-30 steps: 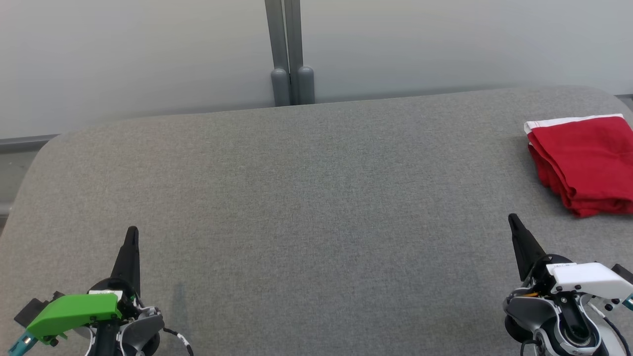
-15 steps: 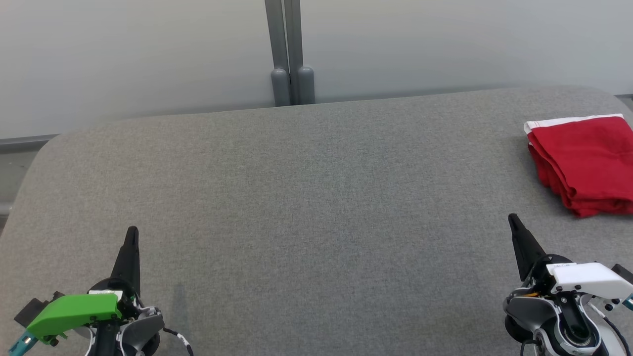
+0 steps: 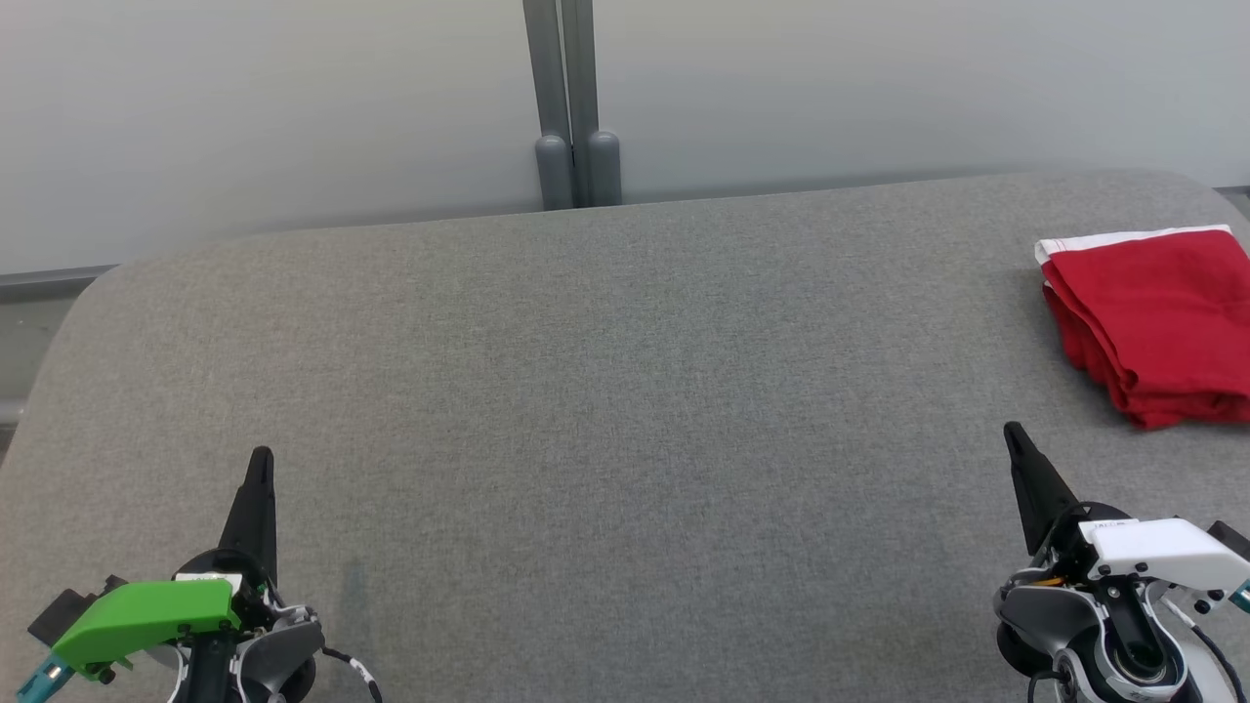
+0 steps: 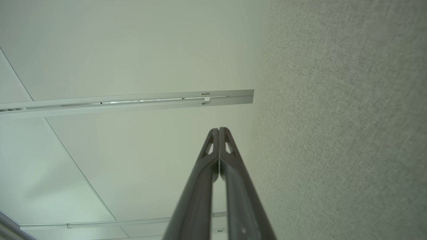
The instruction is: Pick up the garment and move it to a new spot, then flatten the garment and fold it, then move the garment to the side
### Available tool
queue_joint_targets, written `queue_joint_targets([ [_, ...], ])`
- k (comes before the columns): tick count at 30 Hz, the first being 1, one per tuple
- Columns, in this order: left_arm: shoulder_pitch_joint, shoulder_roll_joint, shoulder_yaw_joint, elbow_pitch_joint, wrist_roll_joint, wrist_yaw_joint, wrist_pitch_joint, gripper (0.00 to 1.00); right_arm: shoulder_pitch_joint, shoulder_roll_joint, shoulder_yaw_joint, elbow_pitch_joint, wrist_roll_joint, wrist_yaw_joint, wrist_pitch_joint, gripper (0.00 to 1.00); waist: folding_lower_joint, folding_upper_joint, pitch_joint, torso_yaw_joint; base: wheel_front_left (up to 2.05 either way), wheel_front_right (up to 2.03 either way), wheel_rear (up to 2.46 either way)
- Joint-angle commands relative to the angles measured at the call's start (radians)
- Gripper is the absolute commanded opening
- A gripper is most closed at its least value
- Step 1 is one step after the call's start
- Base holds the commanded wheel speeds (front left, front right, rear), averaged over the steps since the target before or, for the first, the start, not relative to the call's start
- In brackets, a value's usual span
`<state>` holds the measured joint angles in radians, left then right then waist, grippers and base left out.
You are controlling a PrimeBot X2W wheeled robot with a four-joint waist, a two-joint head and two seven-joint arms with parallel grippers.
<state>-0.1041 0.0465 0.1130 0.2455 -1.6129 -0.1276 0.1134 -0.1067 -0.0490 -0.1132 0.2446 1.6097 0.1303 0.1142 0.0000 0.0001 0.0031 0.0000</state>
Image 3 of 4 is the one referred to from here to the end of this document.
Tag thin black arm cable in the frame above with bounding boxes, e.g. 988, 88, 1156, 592
320, 646, 384, 703
1177, 600, 1249, 703

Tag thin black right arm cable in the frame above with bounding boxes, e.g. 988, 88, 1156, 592
1177, 600, 1249, 703

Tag red shorts with white stripes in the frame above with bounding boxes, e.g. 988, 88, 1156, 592
1033, 225, 1250, 401

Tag red shirt with white sleeves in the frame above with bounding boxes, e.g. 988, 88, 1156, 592
1043, 283, 1250, 431

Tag grey metal post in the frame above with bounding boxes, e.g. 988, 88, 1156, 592
522, 0, 577, 212
560, 0, 624, 208

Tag left teal plug camera cable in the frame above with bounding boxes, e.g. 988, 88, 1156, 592
15, 654, 77, 703

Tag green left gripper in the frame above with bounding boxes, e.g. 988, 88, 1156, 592
51, 446, 279, 681

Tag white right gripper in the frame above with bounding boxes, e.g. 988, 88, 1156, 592
1004, 422, 1250, 593

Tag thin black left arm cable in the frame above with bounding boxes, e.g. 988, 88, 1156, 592
320, 646, 384, 703

